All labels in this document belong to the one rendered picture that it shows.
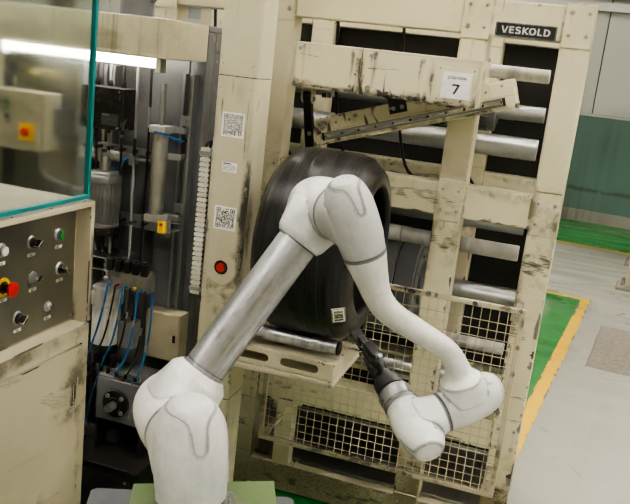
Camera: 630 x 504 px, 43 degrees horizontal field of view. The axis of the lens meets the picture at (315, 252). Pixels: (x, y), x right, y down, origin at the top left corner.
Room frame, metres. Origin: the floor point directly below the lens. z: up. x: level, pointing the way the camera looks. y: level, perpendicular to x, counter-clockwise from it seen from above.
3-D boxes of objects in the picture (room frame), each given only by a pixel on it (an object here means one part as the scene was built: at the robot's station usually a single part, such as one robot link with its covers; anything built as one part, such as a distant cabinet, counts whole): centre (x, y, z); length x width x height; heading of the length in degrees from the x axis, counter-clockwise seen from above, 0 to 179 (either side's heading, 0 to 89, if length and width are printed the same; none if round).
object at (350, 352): (2.48, 0.02, 0.80); 0.37 x 0.36 x 0.02; 163
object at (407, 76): (2.73, -0.18, 1.71); 0.61 x 0.25 x 0.15; 73
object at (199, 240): (2.53, 0.36, 1.19); 0.05 x 0.04 x 0.48; 163
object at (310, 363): (2.35, 0.06, 0.83); 0.36 x 0.09 x 0.06; 73
